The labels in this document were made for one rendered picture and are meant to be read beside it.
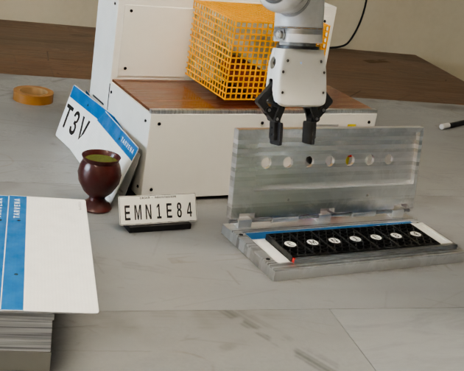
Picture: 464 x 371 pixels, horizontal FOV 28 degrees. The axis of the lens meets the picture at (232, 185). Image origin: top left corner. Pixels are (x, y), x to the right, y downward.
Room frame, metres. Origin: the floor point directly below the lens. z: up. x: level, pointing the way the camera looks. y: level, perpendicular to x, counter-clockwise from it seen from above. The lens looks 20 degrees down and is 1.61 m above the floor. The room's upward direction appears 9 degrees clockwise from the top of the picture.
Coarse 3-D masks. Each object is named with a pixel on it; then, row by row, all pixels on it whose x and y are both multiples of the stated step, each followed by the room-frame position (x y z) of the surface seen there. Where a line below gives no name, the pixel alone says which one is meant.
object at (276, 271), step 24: (240, 216) 1.66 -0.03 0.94; (312, 216) 1.72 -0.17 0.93; (336, 216) 1.75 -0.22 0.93; (384, 216) 1.82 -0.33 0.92; (408, 216) 1.84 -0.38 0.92; (240, 240) 1.58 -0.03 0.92; (264, 264) 1.50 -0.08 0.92; (288, 264) 1.50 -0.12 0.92; (312, 264) 1.52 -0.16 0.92; (336, 264) 1.53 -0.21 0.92; (360, 264) 1.56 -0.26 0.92; (384, 264) 1.59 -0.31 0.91; (408, 264) 1.62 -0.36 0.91; (432, 264) 1.65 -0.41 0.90
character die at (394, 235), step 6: (378, 228) 1.72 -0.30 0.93; (384, 228) 1.73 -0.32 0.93; (390, 228) 1.73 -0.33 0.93; (396, 228) 1.73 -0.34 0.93; (384, 234) 1.69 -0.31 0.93; (390, 234) 1.69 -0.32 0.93; (396, 234) 1.70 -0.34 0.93; (402, 234) 1.70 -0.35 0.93; (396, 240) 1.67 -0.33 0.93; (402, 240) 1.68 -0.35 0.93; (408, 240) 1.68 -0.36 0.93; (402, 246) 1.65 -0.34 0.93; (408, 246) 1.65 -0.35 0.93; (414, 246) 1.65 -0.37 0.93; (420, 246) 1.66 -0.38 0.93
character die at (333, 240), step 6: (318, 234) 1.64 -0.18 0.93; (324, 234) 1.64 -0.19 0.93; (330, 234) 1.65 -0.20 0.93; (336, 234) 1.65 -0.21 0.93; (324, 240) 1.61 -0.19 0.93; (330, 240) 1.62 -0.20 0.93; (336, 240) 1.62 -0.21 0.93; (342, 240) 1.63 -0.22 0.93; (330, 246) 1.59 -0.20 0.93; (336, 246) 1.60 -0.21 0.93; (342, 246) 1.61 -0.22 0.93; (348, 246) 1.60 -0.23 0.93; (342, 252) 1.57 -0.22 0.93
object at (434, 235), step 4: (412, 224) 1.77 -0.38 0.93; (416, 224) 1.77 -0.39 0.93; (420, 224) 1.78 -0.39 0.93; (424, 224) 1.78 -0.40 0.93; (420, 228) 1.75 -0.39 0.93; (424, 228) 1.76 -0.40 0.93; (428, 228) 1.76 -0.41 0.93; (424, 232) 1.73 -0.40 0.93; (428, 232) 1.74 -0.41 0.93; (432, 232) 1.74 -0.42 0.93; (436, 232) 1.74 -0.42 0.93; (432, 236) 1.72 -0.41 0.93; (436, 236) 1.72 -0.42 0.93; (440, 236) 1.72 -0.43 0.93; (436, 240) 1.70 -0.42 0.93; (440, 240) 1.71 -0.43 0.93; (444, 240) 1.71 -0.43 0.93; (448, 240) 1.71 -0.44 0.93
